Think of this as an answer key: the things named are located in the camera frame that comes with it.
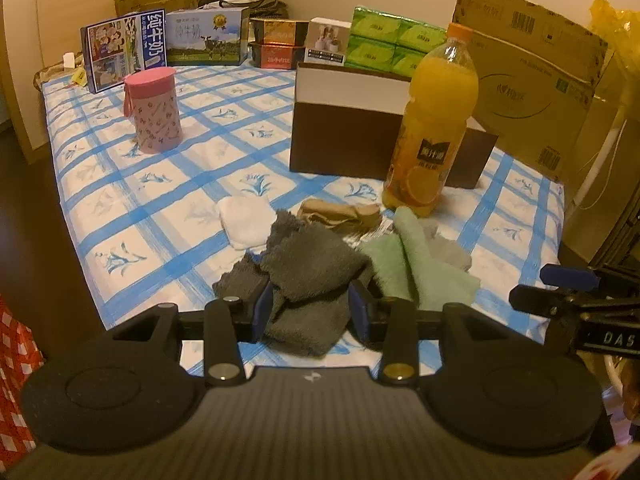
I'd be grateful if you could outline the orange juice bottle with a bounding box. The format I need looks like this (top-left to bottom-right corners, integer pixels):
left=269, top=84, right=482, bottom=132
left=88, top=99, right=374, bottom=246
left=382, top=22, right=480, bottom=218

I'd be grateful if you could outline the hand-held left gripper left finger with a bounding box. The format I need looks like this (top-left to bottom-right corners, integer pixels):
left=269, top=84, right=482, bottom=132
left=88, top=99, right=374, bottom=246
left=102, top=278, right=275, bottom=387

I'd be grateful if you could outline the large cardboard box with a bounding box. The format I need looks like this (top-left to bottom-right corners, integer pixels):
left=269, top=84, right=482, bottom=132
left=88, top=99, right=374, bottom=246
left=452, top=0, right=608, bottom=183

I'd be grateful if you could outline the light green towel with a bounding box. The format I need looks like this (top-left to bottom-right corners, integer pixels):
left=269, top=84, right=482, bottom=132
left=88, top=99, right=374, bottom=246
left=359, top=206, right=481, bottom=312

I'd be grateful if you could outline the blue checked bed sheet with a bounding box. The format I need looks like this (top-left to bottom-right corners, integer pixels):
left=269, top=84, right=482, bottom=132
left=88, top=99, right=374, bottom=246
left=40, top=62, right=566, bottom=376

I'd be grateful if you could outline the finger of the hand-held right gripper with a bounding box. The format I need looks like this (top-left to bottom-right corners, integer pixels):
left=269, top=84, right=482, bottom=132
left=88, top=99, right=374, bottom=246
left=540, top=263, right=603, bottom=292
left=509, top=284, right=581, bottom=317

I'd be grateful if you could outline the red checked bag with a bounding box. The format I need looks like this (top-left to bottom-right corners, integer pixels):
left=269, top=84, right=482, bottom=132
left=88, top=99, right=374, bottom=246
left=0, top=294, right=46, bottom=466

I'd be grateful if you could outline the beige stocking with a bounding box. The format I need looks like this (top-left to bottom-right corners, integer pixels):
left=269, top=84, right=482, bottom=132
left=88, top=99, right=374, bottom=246
left=296, top=198, right=383, bottom=236

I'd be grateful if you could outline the pink patterned canister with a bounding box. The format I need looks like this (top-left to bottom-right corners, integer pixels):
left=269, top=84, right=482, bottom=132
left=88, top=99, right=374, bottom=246
left=123, top=66, right=182, bottom=155

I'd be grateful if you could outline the small white photo box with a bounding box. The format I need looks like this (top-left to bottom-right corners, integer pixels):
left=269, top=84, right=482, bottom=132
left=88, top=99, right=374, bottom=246
left=303, top=17, right=351, bottom=67

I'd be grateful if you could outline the milk box with cow picture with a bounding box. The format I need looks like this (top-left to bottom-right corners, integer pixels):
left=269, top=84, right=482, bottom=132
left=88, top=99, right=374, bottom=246
left=165, top=7, right=250, bottom=67

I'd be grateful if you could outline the green tissue pack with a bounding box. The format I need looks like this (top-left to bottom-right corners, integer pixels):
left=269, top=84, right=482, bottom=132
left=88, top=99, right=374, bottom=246
left=344, top=6, right=448, bottom=78

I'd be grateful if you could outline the blue milk carton box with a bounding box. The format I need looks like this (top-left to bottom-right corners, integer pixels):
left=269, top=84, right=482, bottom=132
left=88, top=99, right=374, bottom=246
left=80, top=8, right=167, bottom=94

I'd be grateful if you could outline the dark grey towel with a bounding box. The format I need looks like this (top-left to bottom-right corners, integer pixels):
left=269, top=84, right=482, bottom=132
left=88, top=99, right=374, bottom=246
left=212, top=210, right=376, bottom=358

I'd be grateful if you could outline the red gift box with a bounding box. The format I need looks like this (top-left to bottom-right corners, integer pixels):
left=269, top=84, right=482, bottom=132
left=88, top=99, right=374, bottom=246
left=250, top=41, right=307, bottom=70

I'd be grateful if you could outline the red white plastic bag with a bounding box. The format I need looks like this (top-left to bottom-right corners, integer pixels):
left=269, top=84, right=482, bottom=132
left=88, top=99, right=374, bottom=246
left=575, top=444, right=640, bottom=480

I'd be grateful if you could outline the white cloth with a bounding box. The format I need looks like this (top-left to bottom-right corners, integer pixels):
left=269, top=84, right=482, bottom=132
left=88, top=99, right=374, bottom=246
left=217, top=196, right=281, bottom=251

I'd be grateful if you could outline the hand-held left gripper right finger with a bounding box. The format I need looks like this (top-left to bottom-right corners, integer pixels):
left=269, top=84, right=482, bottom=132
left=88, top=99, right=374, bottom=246
left=349, top=279, right=547, bottom=387

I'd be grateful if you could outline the yellow plastic bag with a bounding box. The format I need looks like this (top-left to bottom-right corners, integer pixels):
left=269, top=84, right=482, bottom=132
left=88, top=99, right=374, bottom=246
left=590, top=0, right=640, bottom=63

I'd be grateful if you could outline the light grey cloth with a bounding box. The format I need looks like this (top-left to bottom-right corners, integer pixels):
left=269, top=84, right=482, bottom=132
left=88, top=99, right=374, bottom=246
left=420, top=222, right=473, bottom=272

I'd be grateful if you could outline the white pole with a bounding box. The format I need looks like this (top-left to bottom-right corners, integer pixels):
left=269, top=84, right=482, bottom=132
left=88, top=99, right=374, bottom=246
left=575, top=105, right=631, bottom=211

